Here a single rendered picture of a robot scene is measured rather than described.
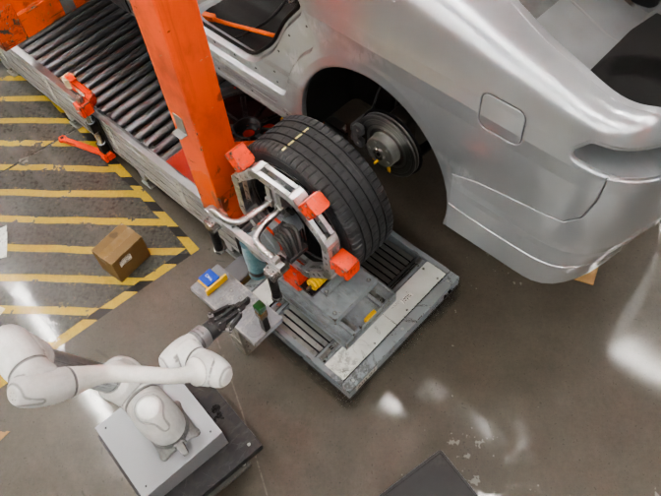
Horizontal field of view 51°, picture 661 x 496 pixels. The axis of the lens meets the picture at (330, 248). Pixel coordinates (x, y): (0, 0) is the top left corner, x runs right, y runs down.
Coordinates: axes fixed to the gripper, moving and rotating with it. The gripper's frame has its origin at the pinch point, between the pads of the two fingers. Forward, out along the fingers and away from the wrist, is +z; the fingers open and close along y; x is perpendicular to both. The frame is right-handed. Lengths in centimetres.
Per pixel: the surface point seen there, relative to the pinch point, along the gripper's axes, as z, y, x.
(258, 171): 20, 12, -49
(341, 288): 60, -8, 33
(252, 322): 10.2, 3.7, 23.4
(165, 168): 52, 104, 18
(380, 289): 76, -21, 37
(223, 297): 11.7, 22.3, 23.0
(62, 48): 91, 243, 21
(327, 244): 21.1, -22.0, -33.5
